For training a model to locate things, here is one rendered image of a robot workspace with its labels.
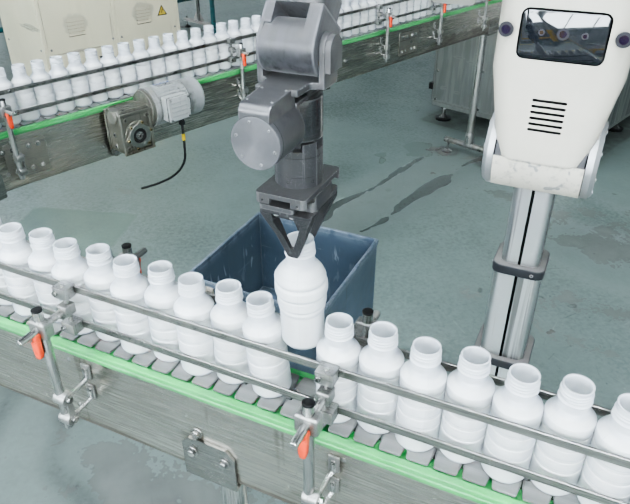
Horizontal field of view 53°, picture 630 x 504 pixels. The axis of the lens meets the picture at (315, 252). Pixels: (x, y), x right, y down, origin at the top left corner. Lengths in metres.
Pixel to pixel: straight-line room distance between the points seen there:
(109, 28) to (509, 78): 3.90
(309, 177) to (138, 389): 0.51
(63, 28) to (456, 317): 3.20
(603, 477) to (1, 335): 0.98
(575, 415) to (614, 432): 0.04
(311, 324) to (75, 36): 4.06
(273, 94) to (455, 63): 4.17
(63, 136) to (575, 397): 1.77
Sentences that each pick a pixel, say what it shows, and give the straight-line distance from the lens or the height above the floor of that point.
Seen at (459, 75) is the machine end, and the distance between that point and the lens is 4.80.
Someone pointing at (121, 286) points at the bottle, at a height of 1.13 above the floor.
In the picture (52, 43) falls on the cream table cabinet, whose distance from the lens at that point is 4.68.
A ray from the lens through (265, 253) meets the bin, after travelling 1.60.
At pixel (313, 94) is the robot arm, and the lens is 0.71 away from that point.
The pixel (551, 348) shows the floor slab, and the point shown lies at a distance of 2.76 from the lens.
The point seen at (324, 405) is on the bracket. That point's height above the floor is 1.07.
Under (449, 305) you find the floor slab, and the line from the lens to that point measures 2.88.
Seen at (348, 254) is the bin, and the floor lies 0.89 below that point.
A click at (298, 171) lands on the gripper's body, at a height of 1.38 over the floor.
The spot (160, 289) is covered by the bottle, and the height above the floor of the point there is 1.14.
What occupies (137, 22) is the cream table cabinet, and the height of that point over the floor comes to 0.70.
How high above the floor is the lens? 1.68
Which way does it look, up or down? 32 degrees down
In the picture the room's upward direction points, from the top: straight up
